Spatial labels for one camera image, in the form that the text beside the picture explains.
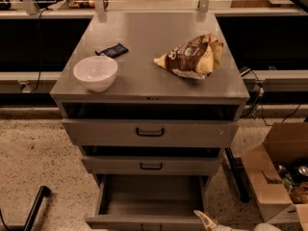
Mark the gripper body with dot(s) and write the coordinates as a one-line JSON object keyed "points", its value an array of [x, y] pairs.
{"points": [[224, 228]]}

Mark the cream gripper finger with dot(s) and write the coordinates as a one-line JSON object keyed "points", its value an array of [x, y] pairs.
{"points": [[208, 224]]}

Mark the grey bottom drawer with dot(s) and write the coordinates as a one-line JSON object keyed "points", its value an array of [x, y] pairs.
{"points": [[149, 203]]}

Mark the grey drawer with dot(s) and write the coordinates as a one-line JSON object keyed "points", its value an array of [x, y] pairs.
{"points": [[153, 133], [150, 165], [149, 203]]}

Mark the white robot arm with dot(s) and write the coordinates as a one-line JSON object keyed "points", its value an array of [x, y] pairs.
{"points": [[262, 227]]}

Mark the grey metal drawer cabinet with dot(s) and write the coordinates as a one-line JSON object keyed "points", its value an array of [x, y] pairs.
{"points": [[144, 91]]}

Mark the grey middle drawer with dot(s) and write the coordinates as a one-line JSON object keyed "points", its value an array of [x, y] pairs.
{"points": [[150, 165]]}

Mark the grey top drawer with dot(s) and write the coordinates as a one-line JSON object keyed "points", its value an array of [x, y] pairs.
{"points": [[153, 133]]}

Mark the black floor bar right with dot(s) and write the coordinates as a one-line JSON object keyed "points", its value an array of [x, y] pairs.
{"points": [[244, 197]]}

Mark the black floor bar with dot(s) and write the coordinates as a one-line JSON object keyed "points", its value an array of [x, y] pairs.
{"points": [[244, 197], [43, 192]]}

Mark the cans in cardboard box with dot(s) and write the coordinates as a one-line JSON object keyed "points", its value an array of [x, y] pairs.
{"points": [[294, 177]]}

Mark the cardboard box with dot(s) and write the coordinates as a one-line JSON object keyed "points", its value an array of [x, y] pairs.
{"points": [[284, 143]]}

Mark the brown yellow chip bag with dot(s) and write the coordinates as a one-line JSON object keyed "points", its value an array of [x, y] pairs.
{"points": [[194, 59]]}

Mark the black floor bar left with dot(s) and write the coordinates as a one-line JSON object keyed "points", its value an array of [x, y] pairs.
{"points": [[43, 192]]}

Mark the white ceramic bowl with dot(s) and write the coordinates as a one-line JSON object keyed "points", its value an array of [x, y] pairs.
{"points": [[96, 73]]}

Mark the dark blue snack bar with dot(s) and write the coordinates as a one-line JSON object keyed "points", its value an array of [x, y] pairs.
{"points": [[113, 51]]}

